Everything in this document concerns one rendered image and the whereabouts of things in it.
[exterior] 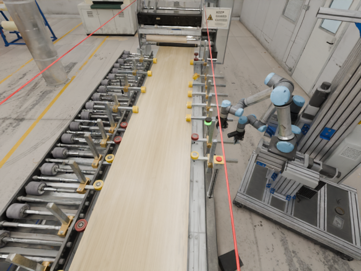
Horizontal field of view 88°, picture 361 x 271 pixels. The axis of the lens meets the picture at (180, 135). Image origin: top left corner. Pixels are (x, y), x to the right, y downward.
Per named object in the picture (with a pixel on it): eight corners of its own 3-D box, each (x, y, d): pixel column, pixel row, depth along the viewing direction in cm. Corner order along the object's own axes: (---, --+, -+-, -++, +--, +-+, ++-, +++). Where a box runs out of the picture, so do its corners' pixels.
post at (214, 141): (209, 171, 191) (217, 138, 158) (210, 174, 189) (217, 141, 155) (206, 171, 192) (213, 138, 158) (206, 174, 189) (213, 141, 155)
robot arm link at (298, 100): (295, 114, 186) (302, 102, 177) (283, 107, 194) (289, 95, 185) (302, 110, 191) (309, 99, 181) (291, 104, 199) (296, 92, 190)
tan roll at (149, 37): (212, 42, 377) (213, 36, 368) (213, 44, 368) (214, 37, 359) (142, 40, 382) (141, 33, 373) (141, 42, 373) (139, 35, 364)
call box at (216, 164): (221, 162, 141) (223, 155, 136) (222, 170, 136) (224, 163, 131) (212, 161, 141) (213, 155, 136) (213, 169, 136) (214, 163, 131)
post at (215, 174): (211, 193, 171) (219, 163, 140) (212, 198, 168) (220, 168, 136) (207, 192, 171) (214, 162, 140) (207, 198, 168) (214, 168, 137)
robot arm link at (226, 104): (229, 105, 157) (220, 102, 160) (226, 116, 164) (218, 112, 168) (233, 101, 162) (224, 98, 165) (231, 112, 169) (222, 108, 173)
